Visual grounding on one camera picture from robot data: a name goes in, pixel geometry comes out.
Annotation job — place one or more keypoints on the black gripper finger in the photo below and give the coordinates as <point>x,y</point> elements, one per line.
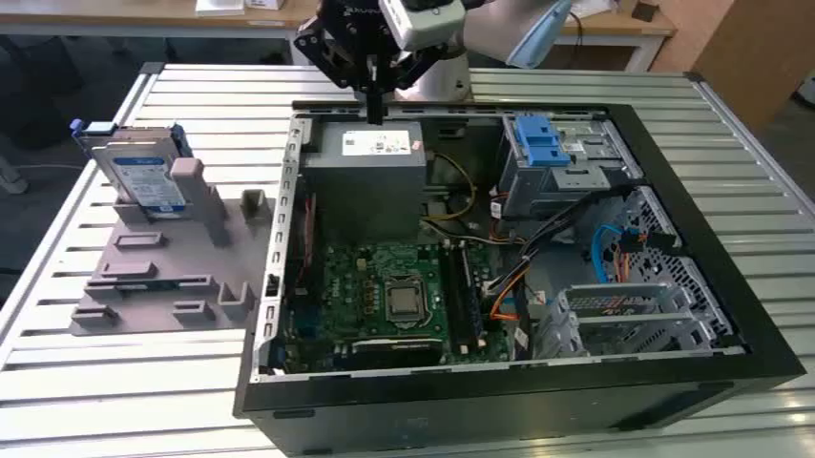
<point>322,50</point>
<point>414,71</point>

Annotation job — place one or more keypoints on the hard disk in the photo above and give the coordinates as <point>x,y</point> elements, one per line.
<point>143,183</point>

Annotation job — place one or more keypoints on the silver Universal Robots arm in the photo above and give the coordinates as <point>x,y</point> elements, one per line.
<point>439,81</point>

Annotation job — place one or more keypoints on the grey metal disk bay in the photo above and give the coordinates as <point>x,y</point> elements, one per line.
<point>630,320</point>

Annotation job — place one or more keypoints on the white cardboard box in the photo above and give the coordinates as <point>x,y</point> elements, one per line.
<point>264,4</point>
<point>219,7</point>

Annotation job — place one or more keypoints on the blue plastic drive latch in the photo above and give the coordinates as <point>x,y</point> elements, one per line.
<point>538,143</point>

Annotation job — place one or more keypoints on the grey power supply unit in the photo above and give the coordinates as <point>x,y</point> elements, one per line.
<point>363,200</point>

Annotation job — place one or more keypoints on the grey metal drive cage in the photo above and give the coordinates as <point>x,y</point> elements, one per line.
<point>573,183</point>

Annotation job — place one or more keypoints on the small black box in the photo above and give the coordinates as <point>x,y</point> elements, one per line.
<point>649,12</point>

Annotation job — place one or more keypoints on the green motherboard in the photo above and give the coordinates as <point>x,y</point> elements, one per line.
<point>356,267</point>

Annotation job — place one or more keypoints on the RAM stick in motherboard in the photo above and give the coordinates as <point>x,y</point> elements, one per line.
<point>473,296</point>

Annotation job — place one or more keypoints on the grey parts rack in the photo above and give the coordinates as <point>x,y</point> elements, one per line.
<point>166,248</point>

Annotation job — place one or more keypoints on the silver CPU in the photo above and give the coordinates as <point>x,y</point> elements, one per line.
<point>406,303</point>

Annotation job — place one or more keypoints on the RAM stick on rack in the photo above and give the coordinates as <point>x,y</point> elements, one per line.
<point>147,285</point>

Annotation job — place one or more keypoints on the black graphics card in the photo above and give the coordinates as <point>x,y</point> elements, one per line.
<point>395,350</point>

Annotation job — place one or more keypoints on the black open PC case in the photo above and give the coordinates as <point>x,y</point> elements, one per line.
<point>446,415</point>

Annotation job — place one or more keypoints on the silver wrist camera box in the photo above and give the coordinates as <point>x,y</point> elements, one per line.
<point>427,24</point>

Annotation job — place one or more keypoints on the wooden desk white frame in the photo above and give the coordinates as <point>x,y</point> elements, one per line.
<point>191,21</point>

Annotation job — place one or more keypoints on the CPU socket metal frame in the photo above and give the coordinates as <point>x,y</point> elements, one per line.
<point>407,278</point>

